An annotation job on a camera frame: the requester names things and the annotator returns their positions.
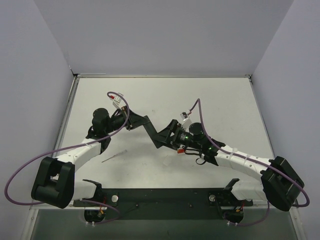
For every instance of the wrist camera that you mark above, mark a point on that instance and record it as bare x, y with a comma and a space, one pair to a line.
186, 121
116, 100

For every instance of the white red remote control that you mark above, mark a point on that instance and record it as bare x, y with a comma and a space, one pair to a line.
181, 151

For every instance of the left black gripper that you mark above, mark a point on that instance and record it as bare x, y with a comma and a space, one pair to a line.
128, 117

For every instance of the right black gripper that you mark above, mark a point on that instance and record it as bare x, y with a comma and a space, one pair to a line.
174, 133

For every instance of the aluminium rail frame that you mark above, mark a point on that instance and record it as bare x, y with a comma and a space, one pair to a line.
231, 115

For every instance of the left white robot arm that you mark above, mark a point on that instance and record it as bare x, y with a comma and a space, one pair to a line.
55, 183

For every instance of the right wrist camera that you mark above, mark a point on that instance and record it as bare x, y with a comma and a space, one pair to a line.
186, 121

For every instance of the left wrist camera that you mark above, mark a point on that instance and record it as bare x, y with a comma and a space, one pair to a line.
116, 100

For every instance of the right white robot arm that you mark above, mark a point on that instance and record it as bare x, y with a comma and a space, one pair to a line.
278, 182

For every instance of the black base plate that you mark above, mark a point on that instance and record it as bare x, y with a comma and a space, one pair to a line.
169, 203

